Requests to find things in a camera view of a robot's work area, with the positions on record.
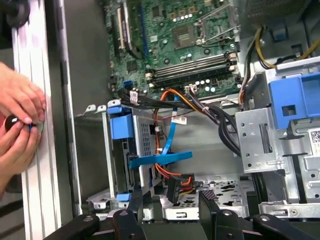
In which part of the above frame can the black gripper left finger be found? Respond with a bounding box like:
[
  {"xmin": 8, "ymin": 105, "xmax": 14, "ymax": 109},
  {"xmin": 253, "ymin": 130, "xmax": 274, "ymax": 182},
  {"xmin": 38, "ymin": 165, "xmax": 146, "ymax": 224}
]
[{"xmin": 43, "ymin": 189, "xmax": 151, "ymax": 240}]

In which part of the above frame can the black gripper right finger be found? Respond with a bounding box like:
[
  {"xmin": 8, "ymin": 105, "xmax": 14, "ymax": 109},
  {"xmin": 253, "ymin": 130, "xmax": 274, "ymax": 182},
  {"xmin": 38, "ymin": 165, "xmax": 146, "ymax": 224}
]
[{"xmin": 198, "ymin": 189, "xmax": 305, "ymax": 240}]

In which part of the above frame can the multicolour power wire with connector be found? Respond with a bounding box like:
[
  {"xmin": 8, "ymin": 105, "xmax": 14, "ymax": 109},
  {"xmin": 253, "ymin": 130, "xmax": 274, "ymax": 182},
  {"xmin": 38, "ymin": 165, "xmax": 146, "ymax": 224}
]
[{"xmin": 152, "ymin": 107, "xmax": 196, "ymax": 203}]

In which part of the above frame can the hard disk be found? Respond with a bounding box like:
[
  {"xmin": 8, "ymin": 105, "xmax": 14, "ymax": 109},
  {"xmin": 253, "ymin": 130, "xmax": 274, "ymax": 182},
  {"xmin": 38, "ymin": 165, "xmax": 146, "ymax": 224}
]
[{"xmin": 106, "ymin": 99, "xmax": 137, "ymax": 203}]

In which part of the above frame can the blue data wire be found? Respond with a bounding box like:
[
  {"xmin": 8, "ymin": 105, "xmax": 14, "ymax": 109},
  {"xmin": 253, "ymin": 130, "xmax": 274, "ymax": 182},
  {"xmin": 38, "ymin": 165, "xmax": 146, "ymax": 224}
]
[{"xmin": 128, "ymin": 96, "xmax": 193, "ymax": 172}]

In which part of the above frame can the round black tool blue ring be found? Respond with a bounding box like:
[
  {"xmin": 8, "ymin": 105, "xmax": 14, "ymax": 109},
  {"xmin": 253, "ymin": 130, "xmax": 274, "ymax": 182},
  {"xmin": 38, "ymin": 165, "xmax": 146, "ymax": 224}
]
[{"xmin": 4, "ymin": 114, "xmax": 33, "ymax": 132}]

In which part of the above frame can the grey metal disk bay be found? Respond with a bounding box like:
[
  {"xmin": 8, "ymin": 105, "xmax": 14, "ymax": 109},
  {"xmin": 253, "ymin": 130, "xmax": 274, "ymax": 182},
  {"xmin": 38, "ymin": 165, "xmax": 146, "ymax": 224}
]
[{"xmin": 74, "ymin": 103, "xmax": 167, "ymax": 218}]

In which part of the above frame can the person's right hand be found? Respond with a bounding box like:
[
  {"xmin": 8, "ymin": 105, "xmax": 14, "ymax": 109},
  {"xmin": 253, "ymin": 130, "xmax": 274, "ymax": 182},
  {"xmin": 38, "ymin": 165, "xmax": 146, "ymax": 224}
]
[{"xmin": 0, "ymin": 122, "xmax": 43, "ymax": 199}]

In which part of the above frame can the person's left hand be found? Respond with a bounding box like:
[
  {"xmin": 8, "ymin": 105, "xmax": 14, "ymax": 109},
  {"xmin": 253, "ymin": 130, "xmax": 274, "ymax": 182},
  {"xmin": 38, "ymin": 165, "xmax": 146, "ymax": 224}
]
[{"xmin": 0, "ymin": 62, "xmax": 48, "ymax": 124}]

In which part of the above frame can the grey optical drive cage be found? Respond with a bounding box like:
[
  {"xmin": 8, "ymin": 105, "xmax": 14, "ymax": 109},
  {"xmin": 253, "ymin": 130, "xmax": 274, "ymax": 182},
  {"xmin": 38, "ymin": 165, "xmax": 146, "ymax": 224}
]
[{"xmin": 234, "ymin": 56, "xmax": 320, "ymax": 221}]

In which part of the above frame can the blue plastic latch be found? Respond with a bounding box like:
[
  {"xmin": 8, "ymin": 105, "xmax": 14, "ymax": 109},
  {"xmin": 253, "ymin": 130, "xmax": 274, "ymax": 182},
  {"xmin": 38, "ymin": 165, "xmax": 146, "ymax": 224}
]
[{"xmin": 268, "ymin": 72, "xmax": 320, "ymax": 131}]

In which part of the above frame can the black RAM slot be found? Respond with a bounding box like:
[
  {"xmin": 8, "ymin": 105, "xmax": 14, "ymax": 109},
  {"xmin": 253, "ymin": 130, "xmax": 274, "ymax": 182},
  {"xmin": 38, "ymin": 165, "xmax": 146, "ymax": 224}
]
[
  {"xmin": 149, "ymin": 54, "xmax": 237, "ymax": 75},
  {"xmin": 149, "ymin": 58, "xmax": 237, "ymax": 79}
]

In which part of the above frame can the black PC case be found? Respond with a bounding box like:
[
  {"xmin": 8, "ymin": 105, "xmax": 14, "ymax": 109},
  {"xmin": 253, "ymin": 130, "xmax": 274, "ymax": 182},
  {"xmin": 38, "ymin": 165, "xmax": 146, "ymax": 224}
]
[{"xmin": 44, "ymin": 0, "xmax": 320, "ymax": 240}]

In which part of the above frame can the green motherboard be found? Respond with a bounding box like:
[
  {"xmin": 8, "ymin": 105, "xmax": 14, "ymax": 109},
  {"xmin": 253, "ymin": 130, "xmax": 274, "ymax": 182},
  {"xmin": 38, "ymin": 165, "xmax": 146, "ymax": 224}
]
[{"xmin": 107, "ymin": 0, "xmax": 243, "ymax": 99}]

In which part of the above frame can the metal socket cover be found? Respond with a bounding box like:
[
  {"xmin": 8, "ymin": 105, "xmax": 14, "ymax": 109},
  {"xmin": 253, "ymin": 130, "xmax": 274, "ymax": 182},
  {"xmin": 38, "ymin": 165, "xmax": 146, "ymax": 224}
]
[{"xmin": 199, "ymin": 3, "xmax": 240, "ymax": 46}]

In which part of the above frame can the CPU socket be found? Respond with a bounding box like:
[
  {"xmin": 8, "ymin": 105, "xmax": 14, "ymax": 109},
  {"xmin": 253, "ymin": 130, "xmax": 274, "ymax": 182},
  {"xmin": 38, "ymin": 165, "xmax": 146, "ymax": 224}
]
[{"xmin": 171, "ymin": 24, "xmax": 196, "ymax": 50}]

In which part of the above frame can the blue expansion slot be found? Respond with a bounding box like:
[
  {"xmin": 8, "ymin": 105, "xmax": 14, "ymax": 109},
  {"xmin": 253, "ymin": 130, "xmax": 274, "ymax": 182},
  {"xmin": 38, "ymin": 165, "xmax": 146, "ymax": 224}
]
[{"xmin": 139, "ymin": 4, "xmax": 149, "ymax": 57}]

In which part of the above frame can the grey power supply unit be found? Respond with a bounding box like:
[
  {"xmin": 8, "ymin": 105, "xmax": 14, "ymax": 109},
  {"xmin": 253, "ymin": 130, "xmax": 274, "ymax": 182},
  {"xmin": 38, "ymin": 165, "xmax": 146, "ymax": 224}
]
[{"xmin": 238, "ymin": 0, "xmax": 310, "ymax": 38}]

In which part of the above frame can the black round knob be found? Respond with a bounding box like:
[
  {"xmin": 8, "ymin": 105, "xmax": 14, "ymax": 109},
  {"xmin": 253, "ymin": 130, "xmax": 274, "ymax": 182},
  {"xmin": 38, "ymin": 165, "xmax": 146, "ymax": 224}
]
[{"xmin": 5, "ymin": 0, "xmax": 31, "ymax": 28}]

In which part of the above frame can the black cable bundle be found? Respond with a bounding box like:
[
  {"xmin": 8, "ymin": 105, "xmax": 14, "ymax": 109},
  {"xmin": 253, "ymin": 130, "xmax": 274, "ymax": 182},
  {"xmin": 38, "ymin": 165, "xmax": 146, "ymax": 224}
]
[{"xmin": 116, "ymin": 88, "xmax": 242, "ymax": 157}]

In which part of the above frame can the orange flat wire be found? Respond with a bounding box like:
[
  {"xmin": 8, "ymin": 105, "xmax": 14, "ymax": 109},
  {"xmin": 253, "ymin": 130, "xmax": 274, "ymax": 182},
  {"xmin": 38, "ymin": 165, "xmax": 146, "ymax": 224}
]
[{"xmin": 159, "ymin": 88, "xmax": 202, "ymax": 111}]

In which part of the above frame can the yellow wire bundle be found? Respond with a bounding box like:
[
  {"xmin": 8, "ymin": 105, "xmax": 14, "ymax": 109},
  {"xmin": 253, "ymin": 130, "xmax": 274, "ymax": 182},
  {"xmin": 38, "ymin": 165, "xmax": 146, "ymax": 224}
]
[{"xmin": 252, "ymin": 24, "xmax": 320, "ymax": 70}]

